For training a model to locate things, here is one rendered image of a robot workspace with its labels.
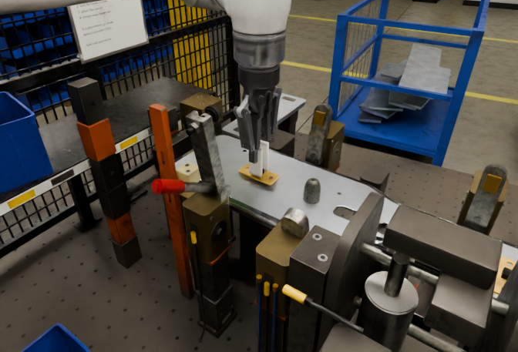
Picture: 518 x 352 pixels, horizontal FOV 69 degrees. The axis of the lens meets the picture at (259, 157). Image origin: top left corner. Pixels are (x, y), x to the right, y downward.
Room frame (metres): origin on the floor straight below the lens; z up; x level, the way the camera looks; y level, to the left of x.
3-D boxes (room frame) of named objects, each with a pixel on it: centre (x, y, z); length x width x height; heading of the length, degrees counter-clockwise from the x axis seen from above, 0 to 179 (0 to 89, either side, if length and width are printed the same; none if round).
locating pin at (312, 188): (0.58, -0.10, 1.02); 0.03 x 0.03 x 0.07
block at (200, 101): (0.92, 0.15, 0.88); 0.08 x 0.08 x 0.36; 56
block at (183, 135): (0.81, 0.21, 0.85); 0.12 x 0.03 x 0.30; 146
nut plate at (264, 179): (0.65, 0.00, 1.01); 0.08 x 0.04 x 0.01; 56
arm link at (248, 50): (0.65, 0.00, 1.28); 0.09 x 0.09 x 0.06
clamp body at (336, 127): (0.80, -0.17, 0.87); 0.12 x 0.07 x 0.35; 146
